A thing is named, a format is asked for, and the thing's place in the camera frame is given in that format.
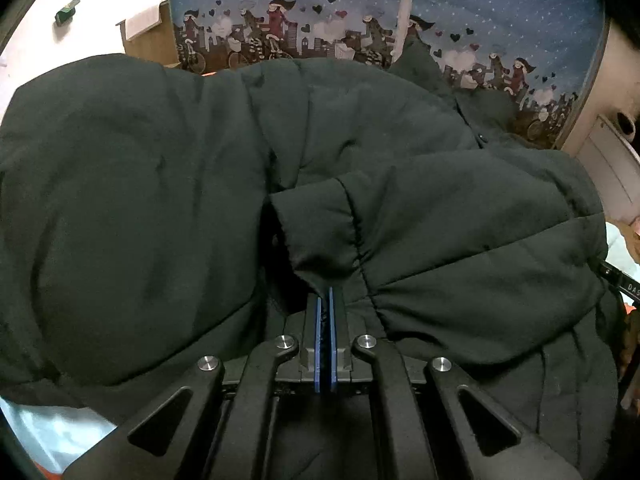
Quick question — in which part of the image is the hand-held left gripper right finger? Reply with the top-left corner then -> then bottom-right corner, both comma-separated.
327,287 -> 583,480

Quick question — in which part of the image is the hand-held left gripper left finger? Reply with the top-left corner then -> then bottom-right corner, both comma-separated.
62,295 -> 325,480

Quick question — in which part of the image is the black padded jacket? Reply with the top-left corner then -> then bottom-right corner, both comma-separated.
0,35 -> 626,461

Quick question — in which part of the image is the brown garment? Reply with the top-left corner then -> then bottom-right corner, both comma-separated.
611,217 -> 640,257

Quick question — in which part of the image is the white cabinet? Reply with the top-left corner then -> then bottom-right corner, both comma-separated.
560,25 -> 640,221

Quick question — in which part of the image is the small wooden side table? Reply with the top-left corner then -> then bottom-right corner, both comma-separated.
116,0 -> 178,68

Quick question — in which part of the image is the green wall hook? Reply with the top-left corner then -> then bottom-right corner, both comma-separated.
54,0 -> 82,26

